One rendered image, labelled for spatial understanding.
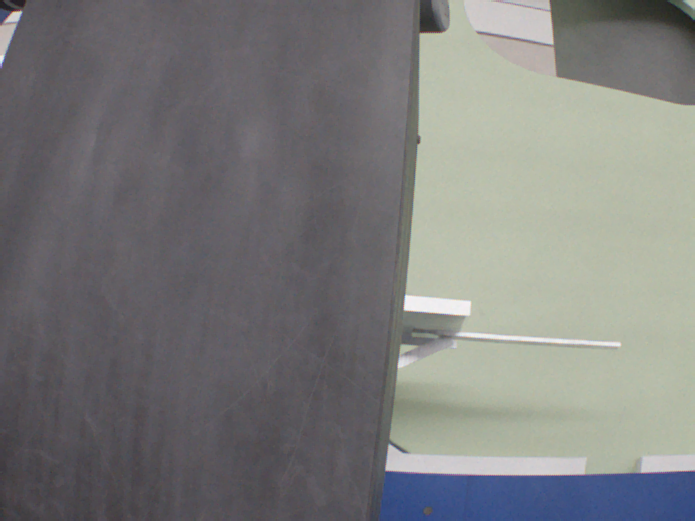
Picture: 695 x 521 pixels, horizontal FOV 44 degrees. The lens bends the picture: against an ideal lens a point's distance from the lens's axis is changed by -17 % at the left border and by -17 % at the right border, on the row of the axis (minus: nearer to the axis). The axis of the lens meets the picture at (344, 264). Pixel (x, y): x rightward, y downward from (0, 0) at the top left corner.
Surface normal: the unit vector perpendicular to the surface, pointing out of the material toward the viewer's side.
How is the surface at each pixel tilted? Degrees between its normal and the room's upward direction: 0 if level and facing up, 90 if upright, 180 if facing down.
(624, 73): 90
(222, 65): 90
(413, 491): 90
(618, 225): 90
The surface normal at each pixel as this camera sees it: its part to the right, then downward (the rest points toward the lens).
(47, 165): -0.04, -0.34
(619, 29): -0.32, -0.35
